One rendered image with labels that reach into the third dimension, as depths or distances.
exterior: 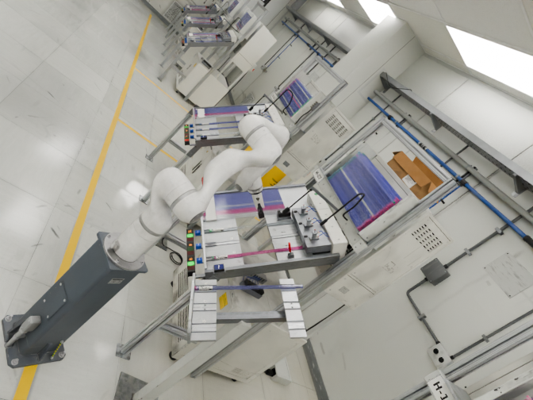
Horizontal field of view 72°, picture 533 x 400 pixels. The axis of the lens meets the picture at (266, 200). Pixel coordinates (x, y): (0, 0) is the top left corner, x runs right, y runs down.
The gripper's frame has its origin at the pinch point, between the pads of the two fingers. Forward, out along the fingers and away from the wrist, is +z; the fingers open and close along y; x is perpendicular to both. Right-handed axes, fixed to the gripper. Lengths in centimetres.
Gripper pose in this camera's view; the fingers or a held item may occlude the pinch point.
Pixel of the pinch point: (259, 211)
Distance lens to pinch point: 207.3
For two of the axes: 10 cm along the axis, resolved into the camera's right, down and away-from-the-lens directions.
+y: -1.9, -5.8, 7.9
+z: 1.5, 7.8, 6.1
